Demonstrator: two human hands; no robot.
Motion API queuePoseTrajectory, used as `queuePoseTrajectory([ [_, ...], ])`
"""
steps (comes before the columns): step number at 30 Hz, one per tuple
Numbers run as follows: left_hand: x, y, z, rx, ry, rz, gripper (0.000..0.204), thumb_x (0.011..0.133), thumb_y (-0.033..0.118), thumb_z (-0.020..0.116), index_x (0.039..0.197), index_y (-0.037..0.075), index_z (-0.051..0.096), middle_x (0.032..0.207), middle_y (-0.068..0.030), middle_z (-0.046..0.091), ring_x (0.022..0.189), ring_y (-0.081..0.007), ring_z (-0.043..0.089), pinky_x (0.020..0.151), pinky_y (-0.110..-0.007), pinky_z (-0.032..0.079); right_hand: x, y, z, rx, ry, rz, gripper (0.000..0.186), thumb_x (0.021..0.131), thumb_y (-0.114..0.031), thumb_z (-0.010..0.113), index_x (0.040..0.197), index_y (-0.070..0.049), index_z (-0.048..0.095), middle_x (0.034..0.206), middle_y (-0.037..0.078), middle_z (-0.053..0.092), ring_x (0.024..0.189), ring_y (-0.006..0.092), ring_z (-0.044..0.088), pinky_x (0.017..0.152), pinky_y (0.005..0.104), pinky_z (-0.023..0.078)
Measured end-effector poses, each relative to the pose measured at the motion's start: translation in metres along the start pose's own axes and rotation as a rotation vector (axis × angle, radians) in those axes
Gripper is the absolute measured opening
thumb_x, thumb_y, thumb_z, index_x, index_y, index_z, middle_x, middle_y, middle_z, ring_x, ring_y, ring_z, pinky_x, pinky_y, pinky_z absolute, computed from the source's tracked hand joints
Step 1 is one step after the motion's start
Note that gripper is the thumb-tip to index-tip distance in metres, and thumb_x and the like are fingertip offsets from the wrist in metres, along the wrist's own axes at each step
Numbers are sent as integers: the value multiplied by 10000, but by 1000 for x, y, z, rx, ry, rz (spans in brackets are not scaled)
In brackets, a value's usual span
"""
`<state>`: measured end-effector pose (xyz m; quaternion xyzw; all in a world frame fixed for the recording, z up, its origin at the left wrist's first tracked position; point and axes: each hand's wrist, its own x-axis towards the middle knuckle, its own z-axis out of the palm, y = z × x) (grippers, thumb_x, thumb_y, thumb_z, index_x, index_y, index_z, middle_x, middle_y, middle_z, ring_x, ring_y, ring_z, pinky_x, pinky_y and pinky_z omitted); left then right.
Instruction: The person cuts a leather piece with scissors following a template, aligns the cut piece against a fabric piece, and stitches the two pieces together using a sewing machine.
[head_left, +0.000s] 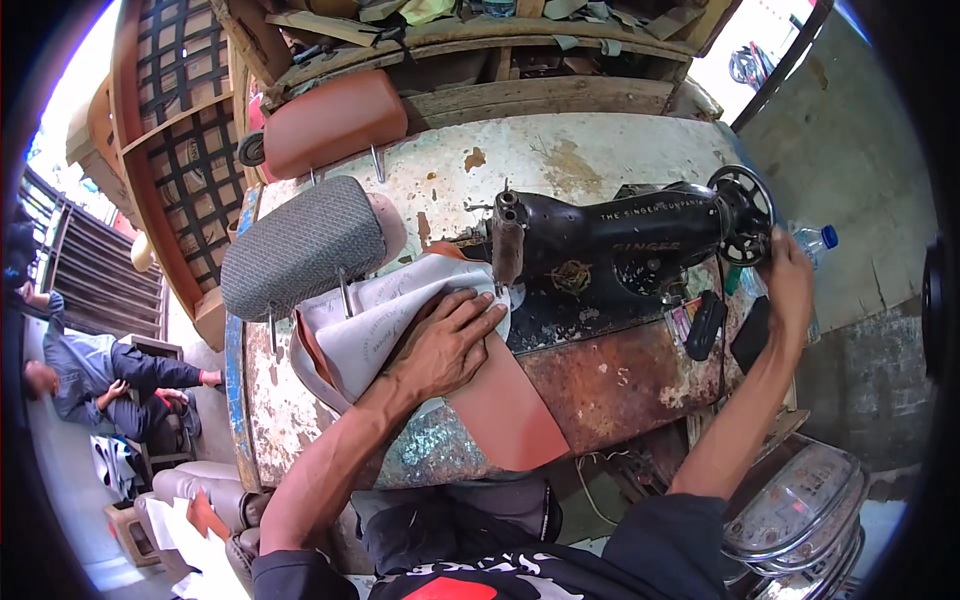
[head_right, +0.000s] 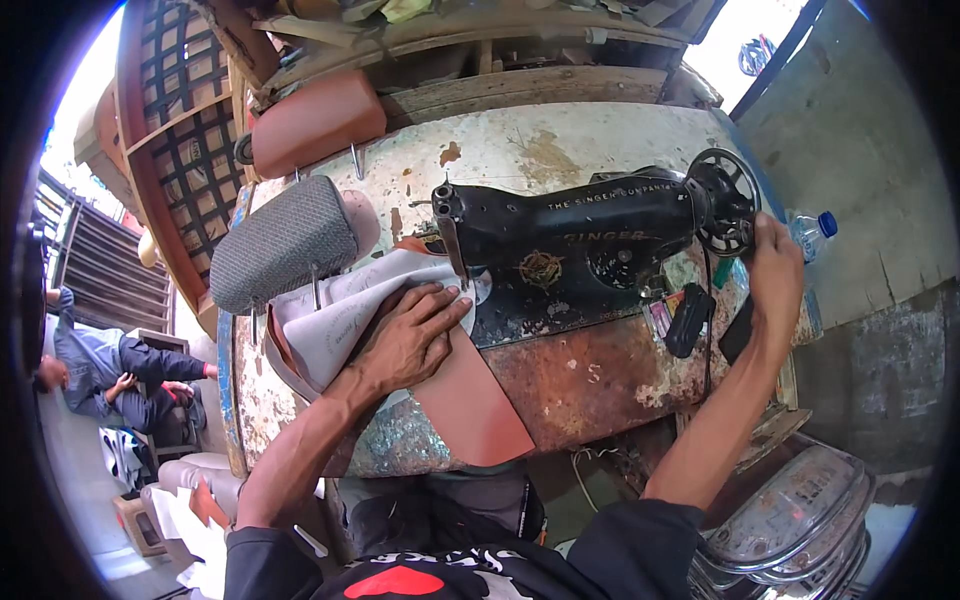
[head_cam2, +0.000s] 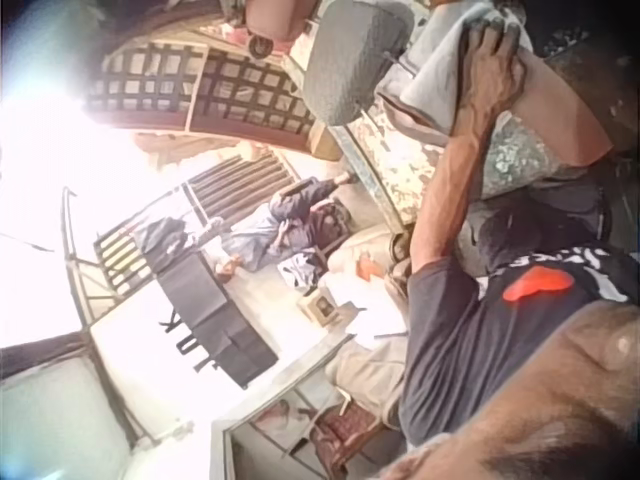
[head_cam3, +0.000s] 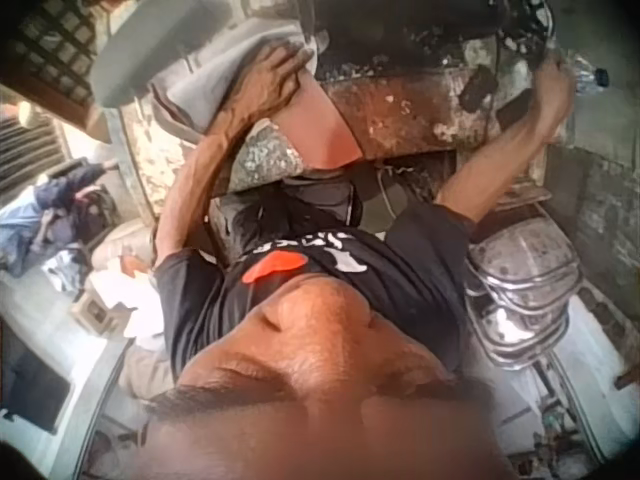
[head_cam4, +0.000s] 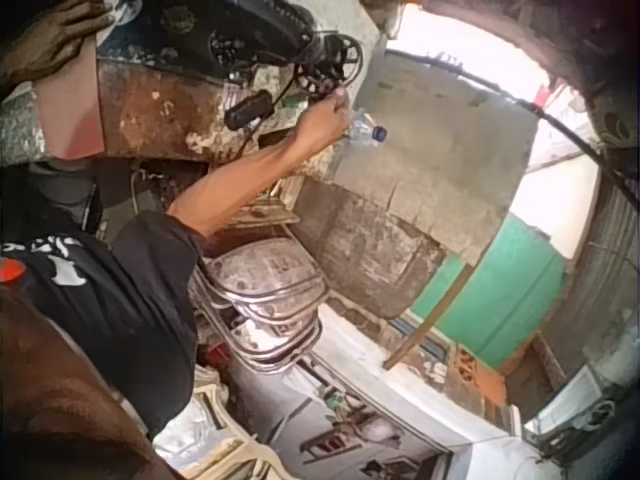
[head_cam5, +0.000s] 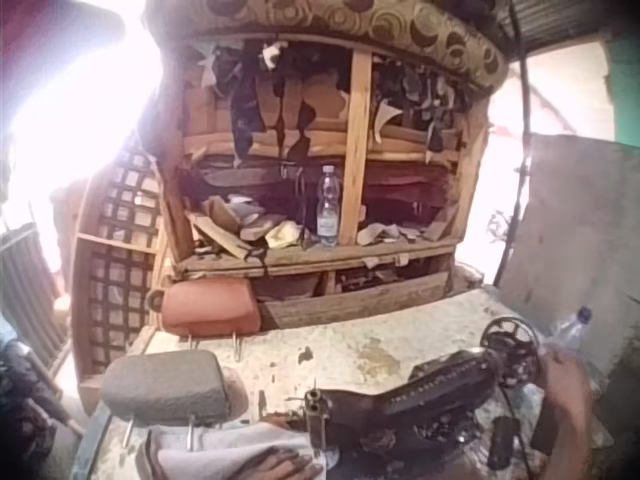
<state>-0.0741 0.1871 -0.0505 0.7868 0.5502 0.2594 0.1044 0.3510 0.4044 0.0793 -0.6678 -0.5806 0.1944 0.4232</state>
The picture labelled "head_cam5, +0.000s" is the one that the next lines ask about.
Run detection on grey board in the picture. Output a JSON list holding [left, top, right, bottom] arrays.
[[499, 132, 640, 384]]

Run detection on wooden sofa frame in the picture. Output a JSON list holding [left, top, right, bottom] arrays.
[[149, 34, 494, 332]]

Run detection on grey headrest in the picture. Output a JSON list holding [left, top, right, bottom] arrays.
[[101, 348, 232, 450]]

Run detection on wooden frame with black webbing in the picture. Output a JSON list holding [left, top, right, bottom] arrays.
[[68, 142, 172, 404]]

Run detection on black wrist band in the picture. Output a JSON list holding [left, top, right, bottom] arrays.
[[530, 398, 563, 455]]

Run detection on black sewing machine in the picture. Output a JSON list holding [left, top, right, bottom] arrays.
[[301, 314, 544, 469]]

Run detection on patterned brown cushion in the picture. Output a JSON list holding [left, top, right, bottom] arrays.
[[164, 0, 510, 92]]

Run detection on person's left hand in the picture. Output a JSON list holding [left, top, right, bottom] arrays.
[[243, 446, 327, 480]]

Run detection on clear plastic bottle blue cap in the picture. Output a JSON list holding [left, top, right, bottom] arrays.
[[542, 305, 595, 362]]

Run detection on person's right hand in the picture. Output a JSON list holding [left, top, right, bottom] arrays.
[[541, 348, 594, 409]]

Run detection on metal gate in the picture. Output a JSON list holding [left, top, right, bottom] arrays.
[[0, 222, 69, 374]]

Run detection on orange headrest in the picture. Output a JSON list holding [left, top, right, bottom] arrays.
[[158, 278, 262, 362]]

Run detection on yellow cloth scrap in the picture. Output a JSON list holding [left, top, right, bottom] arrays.
[[263, 221, 305, 250]]

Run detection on clear water bottle blue label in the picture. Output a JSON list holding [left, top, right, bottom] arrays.
[[316, 164, 344, 247]]

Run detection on black sewing machine motor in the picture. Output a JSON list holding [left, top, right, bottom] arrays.
[[486, 414, 522, 472]]

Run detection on grey cloth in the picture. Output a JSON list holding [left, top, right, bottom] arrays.
[[143, 423, 329, 480]]

